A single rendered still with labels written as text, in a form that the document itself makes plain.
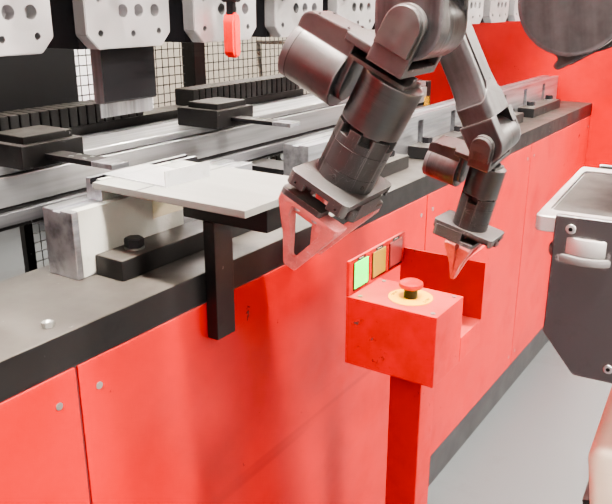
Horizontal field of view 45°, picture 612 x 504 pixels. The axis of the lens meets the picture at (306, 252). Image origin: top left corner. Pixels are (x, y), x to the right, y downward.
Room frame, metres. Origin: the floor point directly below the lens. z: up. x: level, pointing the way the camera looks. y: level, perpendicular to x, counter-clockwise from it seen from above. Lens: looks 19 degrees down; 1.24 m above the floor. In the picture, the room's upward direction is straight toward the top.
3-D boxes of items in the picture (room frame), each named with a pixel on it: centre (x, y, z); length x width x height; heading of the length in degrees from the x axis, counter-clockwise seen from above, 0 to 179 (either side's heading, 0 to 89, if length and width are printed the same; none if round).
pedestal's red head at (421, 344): (1.16, -0.19, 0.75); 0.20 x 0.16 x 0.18; 146
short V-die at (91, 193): (1.10, 0.24, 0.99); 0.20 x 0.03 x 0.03; 146
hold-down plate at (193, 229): (1.08, 0.18, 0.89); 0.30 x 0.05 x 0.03; 146
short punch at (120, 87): (1.07, 0.26, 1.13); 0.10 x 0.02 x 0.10; 146
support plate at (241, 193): (0.99, 0.13, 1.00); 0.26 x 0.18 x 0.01; 56
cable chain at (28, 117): (1.47, 0.47, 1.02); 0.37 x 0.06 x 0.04; 146
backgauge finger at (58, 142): (1.17, 0.39, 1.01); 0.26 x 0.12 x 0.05; 56
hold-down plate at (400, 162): (1.55, -0.13, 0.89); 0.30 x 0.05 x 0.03; 146
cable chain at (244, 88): (1.94, 0.16, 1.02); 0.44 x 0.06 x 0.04; 146
